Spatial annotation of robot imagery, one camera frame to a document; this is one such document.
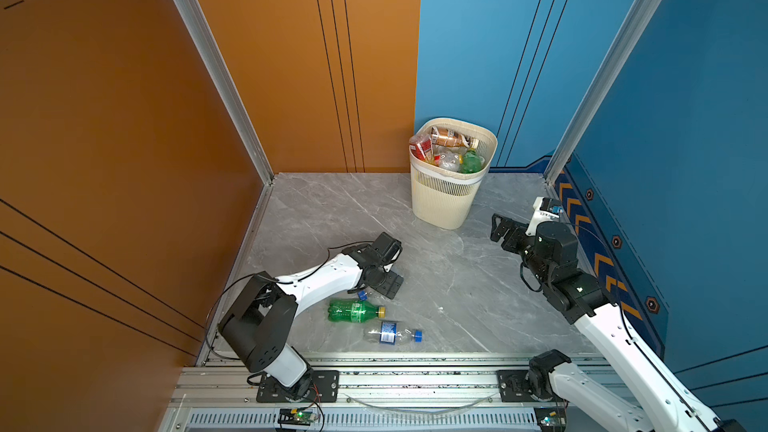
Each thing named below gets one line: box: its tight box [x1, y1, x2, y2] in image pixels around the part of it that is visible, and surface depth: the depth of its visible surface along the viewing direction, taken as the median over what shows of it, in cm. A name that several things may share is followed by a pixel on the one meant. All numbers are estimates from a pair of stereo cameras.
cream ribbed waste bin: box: [409, 118, 499, 230], surface depth 94 cm
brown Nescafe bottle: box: [430, 126, 479, 149], surface depth 96 cm
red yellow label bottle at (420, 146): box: [409, 134, 432, 161], surface depth 84 cm
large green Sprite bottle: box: [327, 299, 387, 323], surface depth 83 cm
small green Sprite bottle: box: [460, 148, 485, 174], surface depth 93 cm
